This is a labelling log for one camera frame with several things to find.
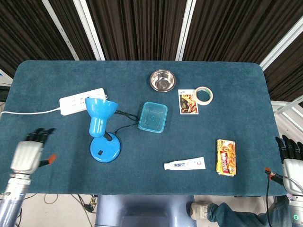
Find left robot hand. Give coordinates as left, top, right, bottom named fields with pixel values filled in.
left=9, top=128, right=57, bottom=176

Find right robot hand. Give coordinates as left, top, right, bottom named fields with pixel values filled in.
left=264, top=135, right=303, bottom=196

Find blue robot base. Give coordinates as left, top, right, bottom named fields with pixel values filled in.
left=94, top=194, right=197, bottom=227

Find blue desk lamp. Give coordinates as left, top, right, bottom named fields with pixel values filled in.
left=85, top=97, right=122, bottom=163

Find yellow snack box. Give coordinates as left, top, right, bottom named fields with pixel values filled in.
left=215, top=139, right=237, bottom=177

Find white power strip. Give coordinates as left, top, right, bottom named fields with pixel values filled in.
left=59, top=87, right=109, bottom=116

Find person's jeans leg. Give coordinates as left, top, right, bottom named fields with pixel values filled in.
left=207, top=196, right=294, bottom=227

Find person's shoe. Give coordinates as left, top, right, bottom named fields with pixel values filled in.
left=190, top=201, right=210, bottom=220

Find masking tape roll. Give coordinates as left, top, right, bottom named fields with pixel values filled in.
left=195, top=86, right=214, bottom=106

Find white toothpaste tube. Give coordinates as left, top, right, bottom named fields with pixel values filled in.
left=163, top=156, right=206, bottom=171

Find picture card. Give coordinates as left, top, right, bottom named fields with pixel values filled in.
left=178, top=89, right=200, bottom=115

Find blue table cloth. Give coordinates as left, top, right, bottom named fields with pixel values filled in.
left=0, top=60, right=288, bottom=197

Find blue plastic container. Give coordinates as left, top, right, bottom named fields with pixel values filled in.
left=138, top=101, right=169, bottom=134

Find stainless steel bowl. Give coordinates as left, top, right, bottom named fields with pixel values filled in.
left=150, top=69, right=177, bottom=92

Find white power strip cable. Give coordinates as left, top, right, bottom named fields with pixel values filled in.
left=0, top=106, right=61, bottom=117

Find black cable on right hand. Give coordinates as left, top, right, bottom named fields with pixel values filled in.
left=265, top=174, right=273, bottom=227

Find floor cables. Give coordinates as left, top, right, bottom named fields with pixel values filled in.
left=0, top=193, right=99, bottom=227

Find thin black cable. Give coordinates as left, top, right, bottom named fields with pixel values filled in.
left=113, top=110, right=140, bottom=134

